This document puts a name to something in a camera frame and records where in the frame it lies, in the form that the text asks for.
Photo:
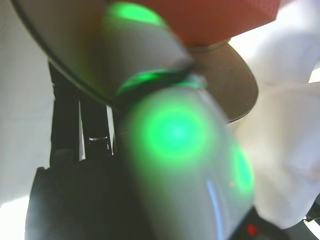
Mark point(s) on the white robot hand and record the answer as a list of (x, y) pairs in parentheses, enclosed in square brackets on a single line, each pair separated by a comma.
[(175, 150)]

